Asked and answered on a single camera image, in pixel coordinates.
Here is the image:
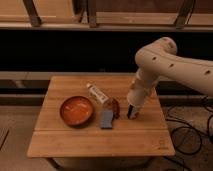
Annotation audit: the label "brown wooden object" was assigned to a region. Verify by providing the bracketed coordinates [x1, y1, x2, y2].
[108, 98, 120, 119]

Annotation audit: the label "wooden table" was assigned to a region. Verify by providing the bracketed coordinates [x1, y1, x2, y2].
[27, 75, 175, 158]

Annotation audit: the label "white toothpaste tube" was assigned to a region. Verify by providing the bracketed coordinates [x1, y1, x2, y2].
[86, 83, 109, 104]

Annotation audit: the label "orange bowl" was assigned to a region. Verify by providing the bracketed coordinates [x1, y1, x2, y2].
[60, 96, 94, 127]

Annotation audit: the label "blue sponge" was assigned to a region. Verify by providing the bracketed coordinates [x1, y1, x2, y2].
[100, 110, 113, 129]

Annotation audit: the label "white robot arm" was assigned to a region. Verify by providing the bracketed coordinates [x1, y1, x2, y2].
[128, 37, 213, 100]

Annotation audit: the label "metal shelf frame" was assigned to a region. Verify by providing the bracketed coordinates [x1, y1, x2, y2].
[0, 0, 213, 33]

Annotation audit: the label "black cables on floor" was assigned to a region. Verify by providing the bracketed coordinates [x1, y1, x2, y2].
[159, 96, 213, 171]

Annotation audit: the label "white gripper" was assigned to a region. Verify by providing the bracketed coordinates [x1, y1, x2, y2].
[129, 69, 158, 97]

